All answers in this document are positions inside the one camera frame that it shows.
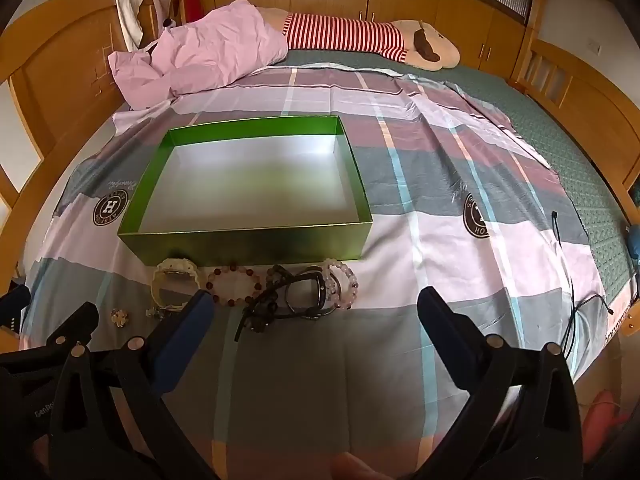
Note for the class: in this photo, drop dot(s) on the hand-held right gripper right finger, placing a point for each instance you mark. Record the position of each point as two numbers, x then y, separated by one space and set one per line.
442 327

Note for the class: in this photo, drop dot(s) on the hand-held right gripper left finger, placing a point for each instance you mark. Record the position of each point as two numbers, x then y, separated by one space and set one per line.
186 337

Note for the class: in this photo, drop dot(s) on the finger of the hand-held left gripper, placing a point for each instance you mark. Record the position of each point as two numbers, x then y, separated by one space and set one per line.
75 322
12 302

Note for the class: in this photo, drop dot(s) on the small gold hair clip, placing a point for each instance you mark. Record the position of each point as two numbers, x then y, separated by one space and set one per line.
120 318

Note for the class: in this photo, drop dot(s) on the white wrist watch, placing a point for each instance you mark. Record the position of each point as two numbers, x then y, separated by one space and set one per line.
162 285

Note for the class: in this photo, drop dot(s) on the silver bangle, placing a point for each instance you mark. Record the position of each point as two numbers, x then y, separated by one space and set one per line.
325 313

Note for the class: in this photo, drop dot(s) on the black wrist watch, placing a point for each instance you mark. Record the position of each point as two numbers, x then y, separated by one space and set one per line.
320 285

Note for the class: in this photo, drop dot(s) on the green cardboard box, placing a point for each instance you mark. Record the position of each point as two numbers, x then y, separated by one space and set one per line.
250 185

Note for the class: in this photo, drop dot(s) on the small silver trinket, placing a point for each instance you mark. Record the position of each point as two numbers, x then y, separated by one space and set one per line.
155 312

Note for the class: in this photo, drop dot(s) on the plaid bed sheet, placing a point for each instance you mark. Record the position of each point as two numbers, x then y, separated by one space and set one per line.
425 220

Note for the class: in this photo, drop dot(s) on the pink slipper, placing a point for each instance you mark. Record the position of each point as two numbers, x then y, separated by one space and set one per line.
605 420

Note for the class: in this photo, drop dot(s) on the blue object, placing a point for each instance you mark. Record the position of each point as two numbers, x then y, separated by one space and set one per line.
635 247

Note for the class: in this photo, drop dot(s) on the wooden bed headboard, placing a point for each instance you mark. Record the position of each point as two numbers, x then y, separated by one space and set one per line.
55 60

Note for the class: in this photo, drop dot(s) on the wooden bed footboard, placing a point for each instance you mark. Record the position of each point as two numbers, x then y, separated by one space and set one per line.
590 110

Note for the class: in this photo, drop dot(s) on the pink quilt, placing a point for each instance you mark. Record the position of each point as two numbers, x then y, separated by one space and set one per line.
215 45

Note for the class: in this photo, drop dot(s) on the plush dog with striped shirt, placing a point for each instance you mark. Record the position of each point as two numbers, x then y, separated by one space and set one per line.
350 35

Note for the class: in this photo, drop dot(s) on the white shirt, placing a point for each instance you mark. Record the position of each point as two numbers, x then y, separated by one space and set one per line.
127 10

